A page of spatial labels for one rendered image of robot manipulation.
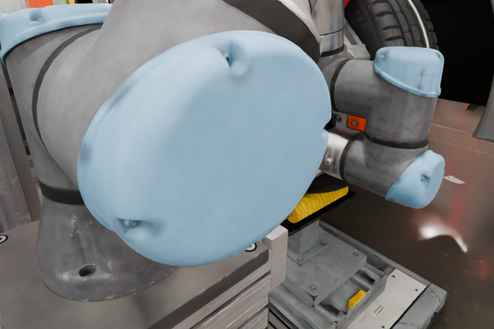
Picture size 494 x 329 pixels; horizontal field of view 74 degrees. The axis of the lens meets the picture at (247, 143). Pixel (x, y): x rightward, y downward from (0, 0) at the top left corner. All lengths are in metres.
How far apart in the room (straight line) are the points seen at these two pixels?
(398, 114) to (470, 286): 1.37
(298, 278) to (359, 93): 0.85
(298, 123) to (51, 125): 0.13
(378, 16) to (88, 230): 0.67
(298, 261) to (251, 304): 0.76
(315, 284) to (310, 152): 1.02
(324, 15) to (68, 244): 0.37
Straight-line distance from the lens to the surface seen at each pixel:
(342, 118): 0.74
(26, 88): 0.27
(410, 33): 0.85
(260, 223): 0.17
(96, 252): 0.31
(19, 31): 0.27
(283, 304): 1.22
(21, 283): 0.38
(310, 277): 1.19
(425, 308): 1.43
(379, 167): 0.44
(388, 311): 1.37
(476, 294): 1.70
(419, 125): 0.42
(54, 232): 0.32
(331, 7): 0.45
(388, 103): 0.41
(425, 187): 0.43
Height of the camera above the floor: 1.05
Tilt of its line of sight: 22 degrees down
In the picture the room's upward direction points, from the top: straight up
